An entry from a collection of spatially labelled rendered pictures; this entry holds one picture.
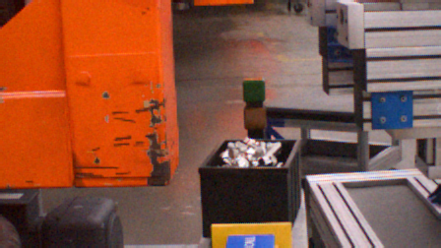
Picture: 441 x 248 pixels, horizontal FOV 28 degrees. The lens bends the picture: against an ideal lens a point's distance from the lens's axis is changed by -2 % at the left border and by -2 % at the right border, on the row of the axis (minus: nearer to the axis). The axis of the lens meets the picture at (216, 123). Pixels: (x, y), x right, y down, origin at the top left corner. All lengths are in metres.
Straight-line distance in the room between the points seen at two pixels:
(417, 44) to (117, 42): 0.69
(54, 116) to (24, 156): 0.09
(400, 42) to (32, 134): 0.78
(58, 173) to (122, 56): 0.22
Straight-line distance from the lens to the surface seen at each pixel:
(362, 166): 3.01
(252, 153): 1.44
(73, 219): 1.73
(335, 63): 2.33
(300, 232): 1.43
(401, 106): 1.91
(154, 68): 1.42
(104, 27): 1.43
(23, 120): 1.49
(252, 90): 1.61
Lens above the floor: 0.91
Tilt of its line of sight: 11 degrees down
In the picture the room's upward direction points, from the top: 3 degrees counter-clockwise
